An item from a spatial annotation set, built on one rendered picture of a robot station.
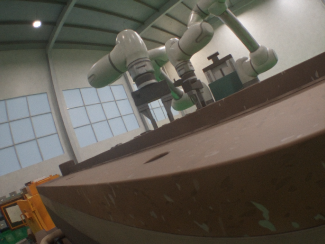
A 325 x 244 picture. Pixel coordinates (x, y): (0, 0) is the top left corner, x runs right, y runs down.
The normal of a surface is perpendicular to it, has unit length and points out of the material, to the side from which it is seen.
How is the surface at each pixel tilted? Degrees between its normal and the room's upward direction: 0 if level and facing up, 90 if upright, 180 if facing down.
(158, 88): 90
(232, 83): 90
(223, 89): 90
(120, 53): 95
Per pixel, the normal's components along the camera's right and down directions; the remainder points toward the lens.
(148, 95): 0.08, -0.08
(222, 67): -0.57, 0.21
